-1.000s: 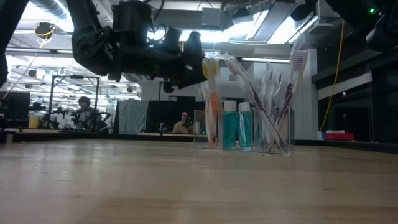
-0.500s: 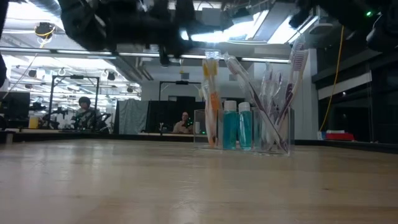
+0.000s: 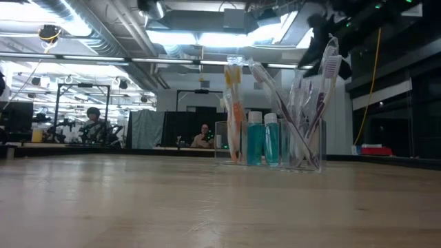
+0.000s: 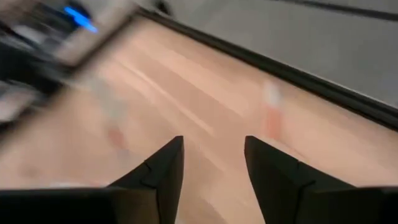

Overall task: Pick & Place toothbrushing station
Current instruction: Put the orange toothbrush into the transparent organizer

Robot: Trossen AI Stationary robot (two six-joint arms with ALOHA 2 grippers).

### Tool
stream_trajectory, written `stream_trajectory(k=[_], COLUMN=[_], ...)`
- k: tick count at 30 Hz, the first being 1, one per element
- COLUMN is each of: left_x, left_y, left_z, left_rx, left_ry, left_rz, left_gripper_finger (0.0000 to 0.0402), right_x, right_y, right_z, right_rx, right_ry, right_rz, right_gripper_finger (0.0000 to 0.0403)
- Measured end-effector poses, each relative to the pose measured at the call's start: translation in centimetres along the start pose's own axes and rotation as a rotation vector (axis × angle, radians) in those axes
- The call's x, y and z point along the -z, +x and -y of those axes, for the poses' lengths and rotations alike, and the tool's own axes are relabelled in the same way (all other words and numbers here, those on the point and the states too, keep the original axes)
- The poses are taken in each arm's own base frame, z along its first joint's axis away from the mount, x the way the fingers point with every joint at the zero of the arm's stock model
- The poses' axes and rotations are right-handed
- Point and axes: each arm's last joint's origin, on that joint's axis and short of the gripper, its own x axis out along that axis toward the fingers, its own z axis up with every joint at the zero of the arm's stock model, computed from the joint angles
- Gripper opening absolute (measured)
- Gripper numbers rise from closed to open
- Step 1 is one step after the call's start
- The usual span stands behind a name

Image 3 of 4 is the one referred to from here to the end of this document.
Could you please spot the red box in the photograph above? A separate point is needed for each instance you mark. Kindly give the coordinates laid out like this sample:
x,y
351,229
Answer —
x,y
377,150

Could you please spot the gray ceiling box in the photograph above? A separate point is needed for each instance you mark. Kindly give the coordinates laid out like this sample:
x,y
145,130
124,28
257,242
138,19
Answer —
x,y
234,19

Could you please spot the orange white toothbrush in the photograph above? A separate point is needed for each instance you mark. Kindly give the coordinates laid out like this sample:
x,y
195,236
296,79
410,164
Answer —
x,y
227,113
237,113

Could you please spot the person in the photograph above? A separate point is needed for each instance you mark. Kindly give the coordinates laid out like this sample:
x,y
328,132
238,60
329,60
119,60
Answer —
x,y
93,131
203,139

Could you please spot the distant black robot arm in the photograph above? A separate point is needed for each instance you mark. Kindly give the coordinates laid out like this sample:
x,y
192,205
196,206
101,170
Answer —
x,y
63,123

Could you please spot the gray square wall vent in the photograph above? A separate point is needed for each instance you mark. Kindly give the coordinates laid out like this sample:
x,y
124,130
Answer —
x,y
204,84

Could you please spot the yellow cup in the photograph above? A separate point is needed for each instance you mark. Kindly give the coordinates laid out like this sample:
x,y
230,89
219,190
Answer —
x,y
38,136

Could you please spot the clear acrylic holder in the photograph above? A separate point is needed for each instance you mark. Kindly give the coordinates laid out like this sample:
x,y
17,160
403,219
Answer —
x,y
322,151

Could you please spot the black partition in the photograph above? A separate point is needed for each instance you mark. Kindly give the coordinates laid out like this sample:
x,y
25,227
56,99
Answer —
x,y
179,129

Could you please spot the teal mouthwash bottle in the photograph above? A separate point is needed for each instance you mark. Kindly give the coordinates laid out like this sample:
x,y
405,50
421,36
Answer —
x,y
255,144
271,146

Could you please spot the black metal frame rig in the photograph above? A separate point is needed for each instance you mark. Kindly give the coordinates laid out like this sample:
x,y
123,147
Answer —
x,y
82,85

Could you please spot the white paper roll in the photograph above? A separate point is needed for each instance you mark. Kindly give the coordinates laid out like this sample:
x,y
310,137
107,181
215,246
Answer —
x,y
218,142

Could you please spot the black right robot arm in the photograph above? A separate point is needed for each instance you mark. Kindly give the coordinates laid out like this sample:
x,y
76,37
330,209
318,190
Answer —
x,y
375,15

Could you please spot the white flat box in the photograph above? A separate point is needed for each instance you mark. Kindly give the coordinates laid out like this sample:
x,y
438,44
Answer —
x,y
371,145

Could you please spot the long linear ceiling light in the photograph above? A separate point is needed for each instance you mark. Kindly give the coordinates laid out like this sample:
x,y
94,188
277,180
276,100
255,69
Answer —
x,y
93,58

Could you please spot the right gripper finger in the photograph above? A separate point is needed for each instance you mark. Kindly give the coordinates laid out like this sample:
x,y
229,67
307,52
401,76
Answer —
x,y
311,53
345,65

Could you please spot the black monitor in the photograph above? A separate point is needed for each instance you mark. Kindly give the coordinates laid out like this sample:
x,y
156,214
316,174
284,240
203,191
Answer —
x,y
19,118

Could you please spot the silver ventilation duct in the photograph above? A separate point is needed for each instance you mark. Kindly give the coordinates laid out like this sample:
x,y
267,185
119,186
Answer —
x,y
100,39

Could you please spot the thin black frame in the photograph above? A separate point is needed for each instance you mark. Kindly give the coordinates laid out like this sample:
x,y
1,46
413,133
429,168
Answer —
x,y
201,91

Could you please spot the gray cloth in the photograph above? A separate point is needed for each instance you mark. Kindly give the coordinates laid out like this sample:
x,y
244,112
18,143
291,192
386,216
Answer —
x,y
146,129

